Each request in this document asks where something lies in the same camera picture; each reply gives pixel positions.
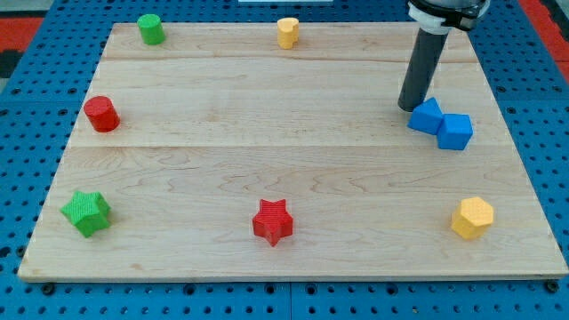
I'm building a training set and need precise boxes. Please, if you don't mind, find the yellow heart block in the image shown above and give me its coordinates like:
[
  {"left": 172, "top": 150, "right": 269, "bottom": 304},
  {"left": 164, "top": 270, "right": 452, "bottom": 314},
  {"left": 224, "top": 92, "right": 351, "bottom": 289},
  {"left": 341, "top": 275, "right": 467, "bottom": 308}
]
[{"left": 276, "top": 17, "right": 300, "bottom": 50}]

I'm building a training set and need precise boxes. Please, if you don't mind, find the yellow hexagon block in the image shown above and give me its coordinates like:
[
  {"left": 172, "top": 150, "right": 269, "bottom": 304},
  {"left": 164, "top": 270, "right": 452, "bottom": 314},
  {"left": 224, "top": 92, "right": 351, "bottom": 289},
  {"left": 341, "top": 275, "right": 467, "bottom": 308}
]
[{"left": 451, "top": 196, "right": 494, "bottom": 240}]

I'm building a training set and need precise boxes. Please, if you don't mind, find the red star block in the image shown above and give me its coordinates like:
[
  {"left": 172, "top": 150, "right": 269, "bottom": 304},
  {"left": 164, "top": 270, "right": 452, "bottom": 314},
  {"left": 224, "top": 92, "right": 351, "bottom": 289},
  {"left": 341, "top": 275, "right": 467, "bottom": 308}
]
[{"left": 252, "top": 199, "right": 294, "bottom": 246}]

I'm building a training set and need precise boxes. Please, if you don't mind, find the wooden board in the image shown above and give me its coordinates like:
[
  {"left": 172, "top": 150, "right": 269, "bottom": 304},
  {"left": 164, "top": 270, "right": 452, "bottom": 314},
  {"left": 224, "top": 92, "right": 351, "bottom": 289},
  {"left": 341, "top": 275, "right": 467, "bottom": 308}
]
[{"left": 19, "top": 22, "right": 568, "bottom": 283}]

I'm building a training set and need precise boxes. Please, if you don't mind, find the blue triangle block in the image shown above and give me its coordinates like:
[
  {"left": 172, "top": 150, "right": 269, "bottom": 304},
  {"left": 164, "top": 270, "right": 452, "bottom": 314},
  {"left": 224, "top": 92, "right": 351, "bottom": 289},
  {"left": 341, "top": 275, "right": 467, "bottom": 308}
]
[{"left": 407, "top": 97, "right": 444, "bottom": 135}]

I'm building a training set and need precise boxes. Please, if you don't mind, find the blue cube block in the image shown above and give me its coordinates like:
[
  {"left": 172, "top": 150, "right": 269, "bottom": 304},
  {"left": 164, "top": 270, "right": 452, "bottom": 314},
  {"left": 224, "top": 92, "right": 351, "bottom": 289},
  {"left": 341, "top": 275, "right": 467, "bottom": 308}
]
[{"left": 437, "top": 114, "right": 473, "bottom": 150}]

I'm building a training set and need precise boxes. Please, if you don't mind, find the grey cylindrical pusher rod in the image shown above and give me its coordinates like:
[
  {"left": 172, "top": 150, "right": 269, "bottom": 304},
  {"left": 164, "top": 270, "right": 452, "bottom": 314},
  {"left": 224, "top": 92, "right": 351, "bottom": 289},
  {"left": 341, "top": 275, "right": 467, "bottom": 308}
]
[{"left": 398, "top": 28, "right": 448, "bottom": 112}]

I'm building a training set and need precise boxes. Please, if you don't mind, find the green cylinder block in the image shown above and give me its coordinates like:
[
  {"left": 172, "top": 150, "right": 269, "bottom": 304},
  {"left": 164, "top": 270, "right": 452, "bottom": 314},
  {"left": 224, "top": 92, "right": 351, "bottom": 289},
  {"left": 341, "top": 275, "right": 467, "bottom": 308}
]
[{"left": 137, "top": 13, "right": 166, "bottom": 45}]

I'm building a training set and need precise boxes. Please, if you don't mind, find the red cylinder block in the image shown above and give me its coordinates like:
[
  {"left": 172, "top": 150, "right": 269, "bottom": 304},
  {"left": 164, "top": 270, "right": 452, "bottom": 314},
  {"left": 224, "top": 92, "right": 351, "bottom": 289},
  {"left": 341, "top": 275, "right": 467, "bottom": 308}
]
[{"left": 84, "top": 96, "right": 120, "bottom": 132}]

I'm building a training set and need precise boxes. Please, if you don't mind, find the green star block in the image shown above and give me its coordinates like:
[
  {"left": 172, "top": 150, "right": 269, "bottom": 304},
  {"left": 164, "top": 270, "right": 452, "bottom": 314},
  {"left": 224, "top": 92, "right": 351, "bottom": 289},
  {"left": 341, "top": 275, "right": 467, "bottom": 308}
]
[{"left": 60, "top": 191, "right": 110, "bottom": 237}]

